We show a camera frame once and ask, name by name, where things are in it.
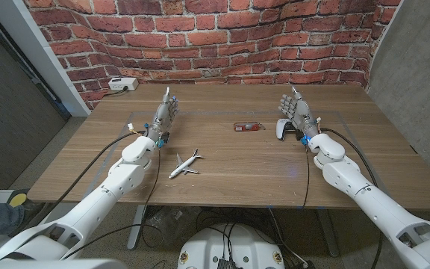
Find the white black game controller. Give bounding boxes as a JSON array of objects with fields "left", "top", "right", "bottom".
[{"left": 275, "top": 118, "right": 305, "bottom": 141}]

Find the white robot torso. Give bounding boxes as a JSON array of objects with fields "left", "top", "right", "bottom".
[{"left": 177, "top": 223, "right": 286, "bottom": 269}]

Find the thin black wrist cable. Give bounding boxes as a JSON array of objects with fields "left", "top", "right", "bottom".
[
  {"left": 61, "top": 147, "right": 163, "bottom": 261},
  {"left": 301, "top": 144, "right": 311, "bottom": 210}
]

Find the thin black left wrist cable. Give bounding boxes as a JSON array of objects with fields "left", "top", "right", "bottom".
[{"left": 61, "top": 147, "right": 163, "bottom": 261}]

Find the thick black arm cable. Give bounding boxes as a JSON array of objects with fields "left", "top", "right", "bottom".
[
  {"left": 11, "top": 130, "right": 146, "bottom": 235},
  {"left": 320, "top": 127, "right": 384, "bottom": 269}
]

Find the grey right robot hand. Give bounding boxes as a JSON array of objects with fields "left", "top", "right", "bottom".
[{"left": 278, "top": 86, "right": 320, "bottom": 140}]

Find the white door frame post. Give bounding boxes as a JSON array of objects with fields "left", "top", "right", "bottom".
[{"left": 0, "top": 0, "right": 91, "bottom": 117}]

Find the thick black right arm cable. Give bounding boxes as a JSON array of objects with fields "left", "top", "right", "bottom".
[{"left": 320, "top": 127, "right": 384, "bottom": 269}]

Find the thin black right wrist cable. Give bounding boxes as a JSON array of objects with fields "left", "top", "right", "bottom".
[{"left": 301, "top": 144, "right": 311, "bottom": 210}]

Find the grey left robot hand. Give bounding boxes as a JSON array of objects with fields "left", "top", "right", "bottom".
[{"left": 146, "top": 86, "right": 180, "bottom": 149}]

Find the red utility knife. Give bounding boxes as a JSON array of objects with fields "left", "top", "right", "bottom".
[{"left": 233, "top": 121, "right": 266, "bottom": 132}]

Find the black power strip cord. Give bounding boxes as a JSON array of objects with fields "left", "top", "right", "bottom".
[{"left": 105, "top": 86, "right": 128, "bottom": 97}]

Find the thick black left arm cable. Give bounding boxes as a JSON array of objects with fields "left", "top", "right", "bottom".
[{"left": 11, "top": 130, "right": 146, "bottom": 235}]

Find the clear plastic bag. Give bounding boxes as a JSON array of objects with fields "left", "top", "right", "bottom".
[{"left": 147, "top": 207, "right": 201, "bottom": 244}]

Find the white power strip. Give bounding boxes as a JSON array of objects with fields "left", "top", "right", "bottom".
[{"left": 107, "top": 77, "right": 140, "bottom": 92}]

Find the yellow black foot pedal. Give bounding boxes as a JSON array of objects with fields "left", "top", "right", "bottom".
[{"left": 0, "top": 189, "right": 32, "bottom": 208}]

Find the grey metal table leg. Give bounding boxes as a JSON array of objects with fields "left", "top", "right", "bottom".
[
  {"left": 315, "top": 208, "right": 340, "bottom": 258},
  {"left": 127, "top": 204, "right": 149, "bottom": 250}
]

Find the white toy airplane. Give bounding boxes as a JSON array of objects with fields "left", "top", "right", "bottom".
[{"left": 168, "top": 148, "right": 204, "bottom": 179}]

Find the red brick print backdrop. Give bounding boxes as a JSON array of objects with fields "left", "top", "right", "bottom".
[{"left": 22, "top": 0, "right": 402, "bottom": 111}]

